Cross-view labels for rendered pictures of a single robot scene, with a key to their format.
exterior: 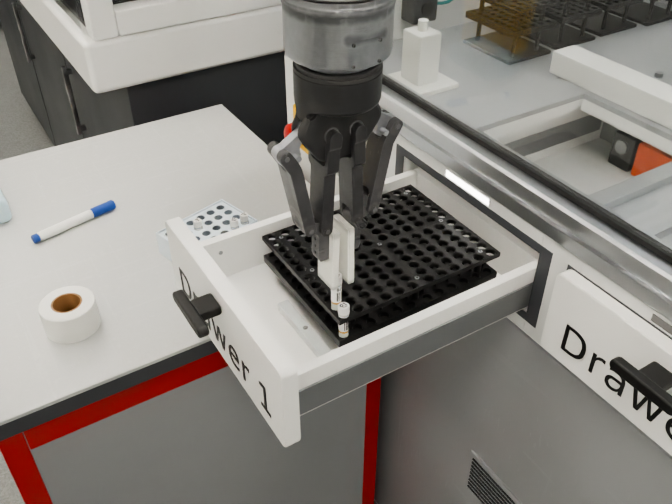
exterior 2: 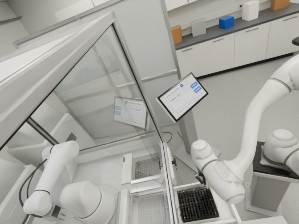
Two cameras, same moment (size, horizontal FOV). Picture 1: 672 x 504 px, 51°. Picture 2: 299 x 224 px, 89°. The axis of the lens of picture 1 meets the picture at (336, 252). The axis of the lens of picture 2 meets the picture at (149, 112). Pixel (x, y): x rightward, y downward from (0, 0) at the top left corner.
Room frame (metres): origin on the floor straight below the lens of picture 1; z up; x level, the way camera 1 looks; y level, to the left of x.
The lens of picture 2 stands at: (0.99, 0.19, 2.02)
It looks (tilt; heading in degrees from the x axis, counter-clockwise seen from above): 37 degrees down; 224
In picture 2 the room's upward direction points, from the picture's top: 23 degrees counter-clockwise
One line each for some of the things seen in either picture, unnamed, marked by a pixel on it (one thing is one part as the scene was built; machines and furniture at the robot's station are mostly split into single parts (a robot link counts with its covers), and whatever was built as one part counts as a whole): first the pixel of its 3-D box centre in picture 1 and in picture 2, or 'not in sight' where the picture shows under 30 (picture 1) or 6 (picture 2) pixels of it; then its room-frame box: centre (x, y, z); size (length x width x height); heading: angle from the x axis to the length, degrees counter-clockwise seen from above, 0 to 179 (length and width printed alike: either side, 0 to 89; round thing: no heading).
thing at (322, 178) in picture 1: (322, 179); not in sight; (0.55, 0.01, 1.06); 0.04 x 0.01 x 0.11; 32
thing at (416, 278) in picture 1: (378, 265); (196, 204); (0.67, -0.05, 0.87); 0.22 x 0.18 x 0.06; 122
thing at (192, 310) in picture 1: (201, 308); not in sight; (0.55, 0.14, 0.91); 0.07 x 0.04 x 0.01; 32
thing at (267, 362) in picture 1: (227, 322); (228, 198); (0.56, 0.12, 0.87); 0.29 x 0.02 x 0.11; 32
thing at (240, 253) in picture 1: (384, 265); (195, 204); (0.67, -0.06, 0.86); 0.40 x 0.26 x 0.06; 122
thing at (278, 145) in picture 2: not in sight; (280, 145); (0.12, 0.38, 0.94); 0.18 x 0.16 x 0.22; 48
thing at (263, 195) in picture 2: not in sight; (267, 182); (0.12, 0.37, 0.38); 0.30 x 0.30 x 0.76; 6
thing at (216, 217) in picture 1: (208, 236); not in sight; (0.85, 0.19, 0.78); 0.12 x 0.08 x 0.04; 137
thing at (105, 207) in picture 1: (74, 221); not in sight; (0.91, 0.41, 0.77); 0.14 x 0.02 x 0.02; 135
